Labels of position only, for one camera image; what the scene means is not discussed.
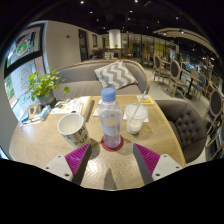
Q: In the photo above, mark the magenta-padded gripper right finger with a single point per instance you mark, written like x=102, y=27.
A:
x=148, y=159

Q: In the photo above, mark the light blue tissue pack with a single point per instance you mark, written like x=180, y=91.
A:
x=45, y=112

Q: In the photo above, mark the clear plastic cup with straw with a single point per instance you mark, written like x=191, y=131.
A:
x=135, y=121

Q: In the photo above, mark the group of ceiling lights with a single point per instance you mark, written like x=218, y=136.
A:
x=81, y=2

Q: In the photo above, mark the yellow square card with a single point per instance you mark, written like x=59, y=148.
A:
x=146, y=100

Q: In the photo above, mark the flat round red coaster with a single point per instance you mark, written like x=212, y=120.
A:
x=104, y=145

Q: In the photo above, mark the grey white chevron cushion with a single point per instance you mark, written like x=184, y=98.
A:
x=115, y=75

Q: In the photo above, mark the grey curved sofa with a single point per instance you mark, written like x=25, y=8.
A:
x=78, y=76

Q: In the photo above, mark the person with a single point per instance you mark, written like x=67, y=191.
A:
x=96, y=54

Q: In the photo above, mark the white printed mug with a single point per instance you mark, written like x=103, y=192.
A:
x=71, y=128

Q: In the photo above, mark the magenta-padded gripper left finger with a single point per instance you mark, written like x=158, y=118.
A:
x=76, y=159

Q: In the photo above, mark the group of wooden chairs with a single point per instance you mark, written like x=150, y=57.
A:
x=175, y=71

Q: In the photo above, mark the dark grey tufted armchair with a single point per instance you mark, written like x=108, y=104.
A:
x=186, y=126

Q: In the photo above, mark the clear blue-capped water bottle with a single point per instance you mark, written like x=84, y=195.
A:
x=110, y=125

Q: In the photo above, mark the green potted plant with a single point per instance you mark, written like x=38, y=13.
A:
x=43, y=85

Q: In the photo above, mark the printed menu book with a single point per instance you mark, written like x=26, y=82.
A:
x=71, y=106

